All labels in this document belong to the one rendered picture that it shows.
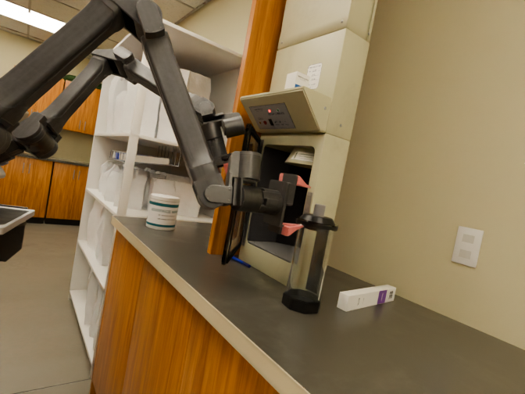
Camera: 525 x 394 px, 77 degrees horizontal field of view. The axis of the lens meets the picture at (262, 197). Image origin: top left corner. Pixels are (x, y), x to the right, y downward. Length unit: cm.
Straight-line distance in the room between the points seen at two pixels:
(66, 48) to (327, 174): 70
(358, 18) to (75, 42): 75
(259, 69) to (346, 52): 37
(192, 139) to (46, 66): 29
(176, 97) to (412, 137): 89
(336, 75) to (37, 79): 72
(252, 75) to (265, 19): 21
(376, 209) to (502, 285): 47
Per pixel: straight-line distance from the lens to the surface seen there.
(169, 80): 73
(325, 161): 99
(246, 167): 69
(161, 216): 153
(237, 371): 79
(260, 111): 112
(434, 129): 130
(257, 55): 131
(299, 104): 96
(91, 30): 79
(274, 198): 72
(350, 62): 107
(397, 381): 71
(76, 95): 124
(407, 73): 143
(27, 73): 77
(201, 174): 67
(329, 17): 115
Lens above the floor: 125
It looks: 3 degrees down
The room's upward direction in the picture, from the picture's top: 11 degrees clockwise
